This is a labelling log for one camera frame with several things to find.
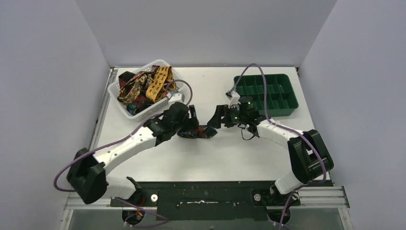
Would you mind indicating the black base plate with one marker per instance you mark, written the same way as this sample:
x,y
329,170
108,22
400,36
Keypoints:
x,y
255,200

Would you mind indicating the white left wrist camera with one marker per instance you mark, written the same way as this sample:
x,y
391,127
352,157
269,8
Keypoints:
x,y
176,97

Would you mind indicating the brown paisley tie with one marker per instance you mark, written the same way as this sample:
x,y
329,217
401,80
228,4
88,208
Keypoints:
x,y
141,82

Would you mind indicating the yellow patterned tie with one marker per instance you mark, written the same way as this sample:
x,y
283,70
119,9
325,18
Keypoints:
x,y
161,84

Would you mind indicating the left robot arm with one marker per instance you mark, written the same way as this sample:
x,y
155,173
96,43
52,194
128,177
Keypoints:
x,y
89,175

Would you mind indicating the aluminium frame rail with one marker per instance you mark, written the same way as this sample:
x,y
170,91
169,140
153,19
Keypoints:
x,y
310,197

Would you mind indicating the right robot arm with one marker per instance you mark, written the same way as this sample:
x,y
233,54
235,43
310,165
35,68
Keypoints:
x,y
308,154

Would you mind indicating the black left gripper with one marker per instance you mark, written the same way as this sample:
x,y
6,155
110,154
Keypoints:
x,y
192,120

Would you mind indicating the dark blue floral tie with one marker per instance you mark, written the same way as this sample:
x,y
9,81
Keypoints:
x,y
203,131

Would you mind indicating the green compartment tray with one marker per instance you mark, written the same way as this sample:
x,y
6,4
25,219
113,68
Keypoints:
x,y
273,92

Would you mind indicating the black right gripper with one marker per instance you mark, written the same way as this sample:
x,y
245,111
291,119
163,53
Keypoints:
x,y
221,111

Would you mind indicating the dark red tie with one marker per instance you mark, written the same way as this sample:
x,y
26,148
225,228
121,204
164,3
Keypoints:
x,y
124,78

